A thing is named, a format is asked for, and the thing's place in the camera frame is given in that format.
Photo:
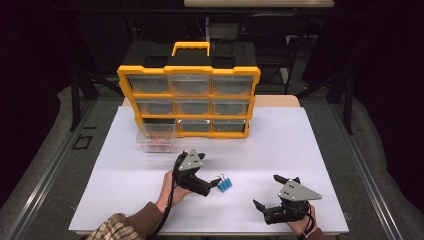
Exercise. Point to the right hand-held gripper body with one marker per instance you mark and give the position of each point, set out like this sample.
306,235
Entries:
295,193

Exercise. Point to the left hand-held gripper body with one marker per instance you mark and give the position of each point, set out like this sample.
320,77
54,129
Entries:
188,173

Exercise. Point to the blue binder clip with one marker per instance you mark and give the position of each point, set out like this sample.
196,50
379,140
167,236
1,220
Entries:
225,184

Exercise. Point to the large red binder clip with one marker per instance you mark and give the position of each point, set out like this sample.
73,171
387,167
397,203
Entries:
156,145

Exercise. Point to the clear plastic drawer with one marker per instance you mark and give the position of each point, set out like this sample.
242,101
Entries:
143,146

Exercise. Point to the person's left hand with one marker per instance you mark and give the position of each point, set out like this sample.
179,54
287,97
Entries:
168,195

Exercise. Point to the person's right hand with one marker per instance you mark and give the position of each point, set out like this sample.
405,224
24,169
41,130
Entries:
305,226

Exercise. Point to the set of closed clear drawers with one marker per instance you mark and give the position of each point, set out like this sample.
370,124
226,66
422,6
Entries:
230,85

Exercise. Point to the light wooden table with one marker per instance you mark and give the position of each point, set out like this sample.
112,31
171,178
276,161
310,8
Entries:
276,100

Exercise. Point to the black metal stand leg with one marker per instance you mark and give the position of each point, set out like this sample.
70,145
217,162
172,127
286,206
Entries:
75,100
349,106

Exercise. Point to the yellow black storage organizer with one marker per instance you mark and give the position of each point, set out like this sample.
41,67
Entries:
190,55

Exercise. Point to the black chair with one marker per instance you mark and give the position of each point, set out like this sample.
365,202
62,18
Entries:
266,43

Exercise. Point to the aluminium floor rail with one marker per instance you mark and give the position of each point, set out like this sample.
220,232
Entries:
50,170
366,170

